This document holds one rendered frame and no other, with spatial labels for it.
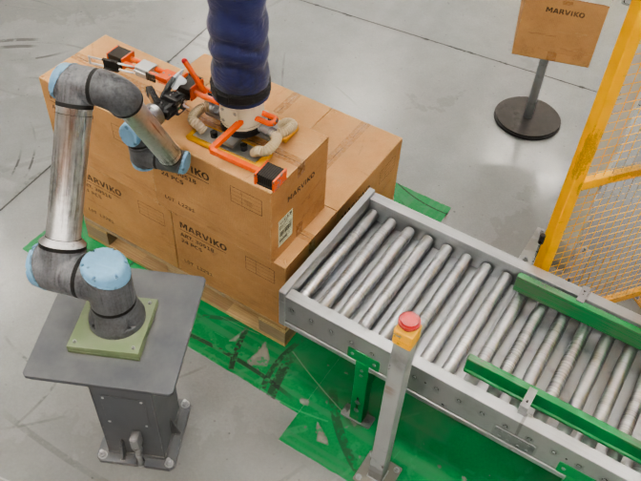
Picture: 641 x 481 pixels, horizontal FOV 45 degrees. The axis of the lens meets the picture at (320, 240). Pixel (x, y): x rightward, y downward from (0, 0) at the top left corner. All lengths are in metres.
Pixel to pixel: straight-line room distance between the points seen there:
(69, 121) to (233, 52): 0.62
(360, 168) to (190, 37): 2.17
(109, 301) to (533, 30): 2.63
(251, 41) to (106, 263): 0.89
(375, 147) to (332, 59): 1.59
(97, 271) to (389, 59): 3.16
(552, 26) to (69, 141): 2.60
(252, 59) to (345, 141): 1.06
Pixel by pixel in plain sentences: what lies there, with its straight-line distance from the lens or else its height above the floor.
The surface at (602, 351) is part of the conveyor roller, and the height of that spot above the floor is 0.55.
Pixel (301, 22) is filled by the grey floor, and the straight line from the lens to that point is 5.57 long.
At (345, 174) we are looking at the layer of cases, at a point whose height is 0.54.
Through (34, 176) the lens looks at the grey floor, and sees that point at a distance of 4.53.
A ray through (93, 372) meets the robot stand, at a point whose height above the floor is 0.75.
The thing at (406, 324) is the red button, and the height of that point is 1.04.
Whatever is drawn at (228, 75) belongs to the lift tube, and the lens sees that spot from 2.84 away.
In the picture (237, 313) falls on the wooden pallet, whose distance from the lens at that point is 3.68.
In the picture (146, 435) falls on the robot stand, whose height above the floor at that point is 0.19.
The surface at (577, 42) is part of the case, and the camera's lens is 4.31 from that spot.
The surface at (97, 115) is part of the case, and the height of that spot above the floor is 0.90.
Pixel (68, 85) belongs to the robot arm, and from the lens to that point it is 2.54.
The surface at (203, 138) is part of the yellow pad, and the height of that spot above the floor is 0.97.
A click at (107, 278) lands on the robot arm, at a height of 1.05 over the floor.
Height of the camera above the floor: 2.96
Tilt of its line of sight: 48 degrees down
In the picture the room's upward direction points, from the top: 4 degrees clockwise
